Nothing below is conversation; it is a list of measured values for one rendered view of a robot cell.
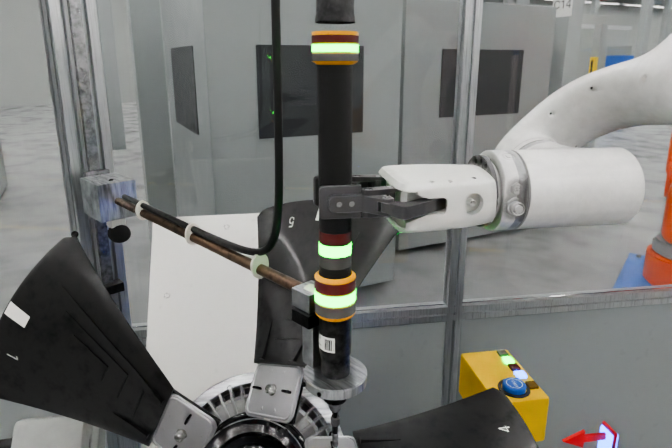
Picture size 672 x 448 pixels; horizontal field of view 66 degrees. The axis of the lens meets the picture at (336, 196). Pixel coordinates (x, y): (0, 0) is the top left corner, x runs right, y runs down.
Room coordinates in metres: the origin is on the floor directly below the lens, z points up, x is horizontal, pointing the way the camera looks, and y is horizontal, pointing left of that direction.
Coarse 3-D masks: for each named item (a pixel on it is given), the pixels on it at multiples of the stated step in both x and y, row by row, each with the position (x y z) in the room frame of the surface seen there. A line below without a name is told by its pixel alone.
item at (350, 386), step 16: (304, 304) 0.51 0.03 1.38; (304, 320) 0.50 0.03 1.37; (304, 336) 0.51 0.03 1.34; (304, 352) 0.51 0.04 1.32; (304, 368) 0.50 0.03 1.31; (320, 368) 0.50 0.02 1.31; (352, 368) 0.50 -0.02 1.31; (304, 384) 0.48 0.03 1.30; (320, 384) 0.47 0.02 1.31; (336, 384) 0.47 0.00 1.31; (352, 384) 0.47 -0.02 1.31
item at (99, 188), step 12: (84, 180) 0.93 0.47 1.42; (96, 180) 0.93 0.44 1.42; (108, 180) 0.93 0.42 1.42; (120, 180) 0.93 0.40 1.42; (132, 180) 0.93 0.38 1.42; (84, 192) 0.94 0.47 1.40; (96, 192) 0.89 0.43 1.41; (108, 192) 0.90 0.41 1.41; (120, 192) 0.91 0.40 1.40; (132, 192) 0.93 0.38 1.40; (84, 204) 0.94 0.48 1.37; (96, 204) 0.90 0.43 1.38; (108, 204) 0.90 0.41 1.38; (96, 216) 0.90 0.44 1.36; (108, 216) 0.90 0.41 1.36; (120, 216) 0.91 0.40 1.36; (132, 216) 0.93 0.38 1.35
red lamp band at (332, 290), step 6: (318, 282) 0.48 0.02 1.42; (354, 282) 0.49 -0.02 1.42; (318, 288) 0.48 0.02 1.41; (324, 288) 0.48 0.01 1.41; (330, 288) 0.47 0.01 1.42; (336, 288) 0.47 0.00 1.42; (342, 288) 0.48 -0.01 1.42; (348, 288) 0.48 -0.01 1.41; (354, 288) 0.49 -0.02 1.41; (324, 294) 0.48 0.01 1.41; (330, 294) 0.47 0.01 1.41; (336, 294) 0.47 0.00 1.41; (342, 294) 0.47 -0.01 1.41
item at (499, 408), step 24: (456, 408) 0.59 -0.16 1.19; (480, 408) 0.59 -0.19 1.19; (504, 408) 0.59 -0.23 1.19; (360, 432) 0.55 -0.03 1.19; (384, 432) 0.55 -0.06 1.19; (408, 432) 0.55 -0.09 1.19; (432, 432) 0.55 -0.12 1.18; (456, 432) 0.55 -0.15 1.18; (480, 432) 0.56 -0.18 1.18; (528, 432) 0.56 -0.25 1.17
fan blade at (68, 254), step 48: (48, 288) 0.56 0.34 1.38; (96, 288) 0.54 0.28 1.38; (0, 336) 0.55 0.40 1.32; (48, 336) 0.54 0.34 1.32; (96, 336) 0.53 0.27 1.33; (0, 384) 0.55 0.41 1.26; (48, 384) 0.54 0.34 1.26; (96, 384) 0.52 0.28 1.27; (144, 384) 0.50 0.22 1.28; (144, 432) 0.51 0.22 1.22
